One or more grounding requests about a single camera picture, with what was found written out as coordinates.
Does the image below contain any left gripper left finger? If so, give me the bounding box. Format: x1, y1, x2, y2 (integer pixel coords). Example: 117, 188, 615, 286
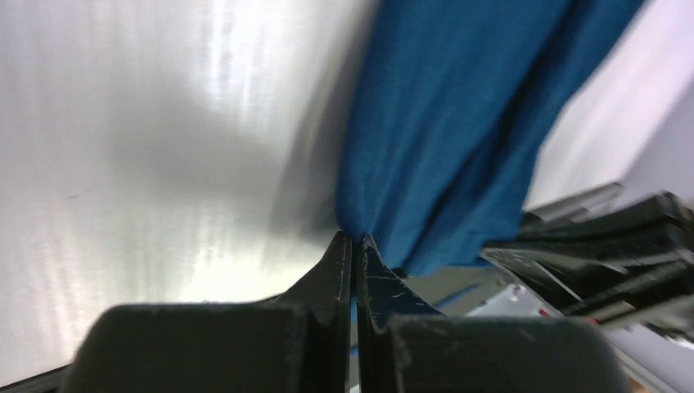
62, 233, 353, 392

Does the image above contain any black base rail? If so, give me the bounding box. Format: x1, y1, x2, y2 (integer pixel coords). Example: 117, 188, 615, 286
481, 192, 693, 342

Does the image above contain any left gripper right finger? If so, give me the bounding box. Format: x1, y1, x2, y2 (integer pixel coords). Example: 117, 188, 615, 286
355, 237, 631, 392

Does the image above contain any blue t shirt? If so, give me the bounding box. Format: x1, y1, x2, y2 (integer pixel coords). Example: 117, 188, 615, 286
336, 1, 642, 276

